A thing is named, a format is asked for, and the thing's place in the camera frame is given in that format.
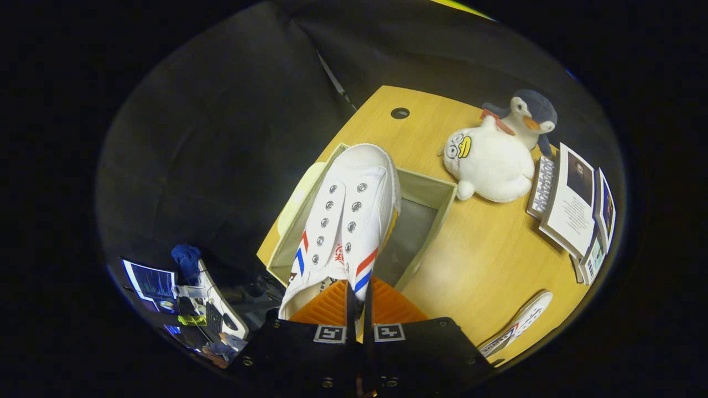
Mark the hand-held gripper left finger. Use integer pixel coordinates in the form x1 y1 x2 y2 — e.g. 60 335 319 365
230 279 364 398

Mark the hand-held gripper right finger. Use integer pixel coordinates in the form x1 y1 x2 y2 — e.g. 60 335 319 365
363 276 494 398

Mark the white striped canvas shoe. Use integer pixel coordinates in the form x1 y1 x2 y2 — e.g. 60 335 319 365
478 290 554 358
278 143 402 321

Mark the beige fabric storage box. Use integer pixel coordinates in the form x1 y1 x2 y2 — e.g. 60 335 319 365
267 143 458 292

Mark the blue cloth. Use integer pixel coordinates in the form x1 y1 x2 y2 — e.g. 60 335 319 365
170 244 203 286

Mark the green and white book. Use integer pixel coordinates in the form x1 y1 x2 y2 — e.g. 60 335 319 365
578 232 607 286

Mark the white book with portrait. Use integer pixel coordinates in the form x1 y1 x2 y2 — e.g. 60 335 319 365
539 142 598 260

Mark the white duck plush toy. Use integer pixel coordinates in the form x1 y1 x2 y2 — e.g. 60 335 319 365
441 115 537 204

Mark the patterned grey booklet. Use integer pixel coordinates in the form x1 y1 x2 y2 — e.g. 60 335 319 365
526 155 557 219

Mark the blue cover book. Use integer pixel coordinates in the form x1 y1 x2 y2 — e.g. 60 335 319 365
594 168 617 254

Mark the blue grey penguin plush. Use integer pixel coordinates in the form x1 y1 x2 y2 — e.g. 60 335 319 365
480 89 559 158

